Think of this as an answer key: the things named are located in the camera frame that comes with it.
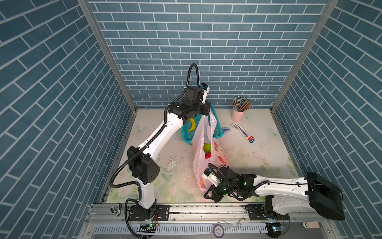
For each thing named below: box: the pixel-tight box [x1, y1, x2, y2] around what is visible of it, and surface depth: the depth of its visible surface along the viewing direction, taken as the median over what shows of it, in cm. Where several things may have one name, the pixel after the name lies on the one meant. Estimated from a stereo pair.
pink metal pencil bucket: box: [230, 108, 246, 122], surface depth 110 cm
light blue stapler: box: [221, 127, 231, 134], surface depth 109 cm
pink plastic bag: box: [191, 111, 229, 193], surface depth 77 cm
